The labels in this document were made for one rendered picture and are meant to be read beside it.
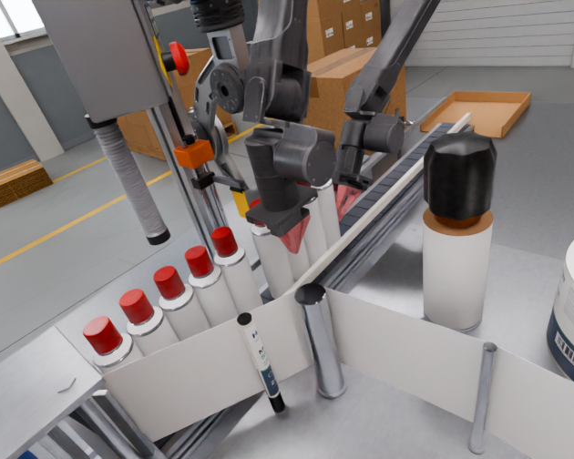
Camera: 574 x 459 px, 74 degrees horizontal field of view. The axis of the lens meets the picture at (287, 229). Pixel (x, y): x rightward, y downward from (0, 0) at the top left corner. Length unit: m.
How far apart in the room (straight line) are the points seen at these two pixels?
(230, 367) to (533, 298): 0.49
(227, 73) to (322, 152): 0.72
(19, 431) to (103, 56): 0.37
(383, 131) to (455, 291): 0.33
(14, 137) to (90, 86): 5.40
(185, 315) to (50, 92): 5.48
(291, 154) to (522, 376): 0.33
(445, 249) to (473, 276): 0.06
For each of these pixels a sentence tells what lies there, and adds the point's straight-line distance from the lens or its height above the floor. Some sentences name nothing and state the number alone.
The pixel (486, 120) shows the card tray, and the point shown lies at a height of 0.83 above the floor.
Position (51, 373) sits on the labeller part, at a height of 1.14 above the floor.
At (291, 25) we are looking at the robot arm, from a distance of 0.53.
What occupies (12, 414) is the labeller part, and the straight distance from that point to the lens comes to 0.41.
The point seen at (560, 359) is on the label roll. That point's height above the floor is 0.90.
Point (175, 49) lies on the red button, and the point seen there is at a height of 1.34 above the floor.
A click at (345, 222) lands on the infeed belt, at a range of 0.90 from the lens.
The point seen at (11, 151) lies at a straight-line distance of 5.91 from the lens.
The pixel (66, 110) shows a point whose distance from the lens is 6.00.
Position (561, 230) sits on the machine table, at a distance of 0.98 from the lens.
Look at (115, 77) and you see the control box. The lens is 0.50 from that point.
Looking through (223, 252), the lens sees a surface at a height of 1.06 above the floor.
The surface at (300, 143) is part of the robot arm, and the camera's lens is 0.47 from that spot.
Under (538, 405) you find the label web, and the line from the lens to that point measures 0.46.
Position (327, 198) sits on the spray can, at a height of 1.01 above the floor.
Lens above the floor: 1.39
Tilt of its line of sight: 34 degrees down
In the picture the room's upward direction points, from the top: 14 degrees counter-clockwise
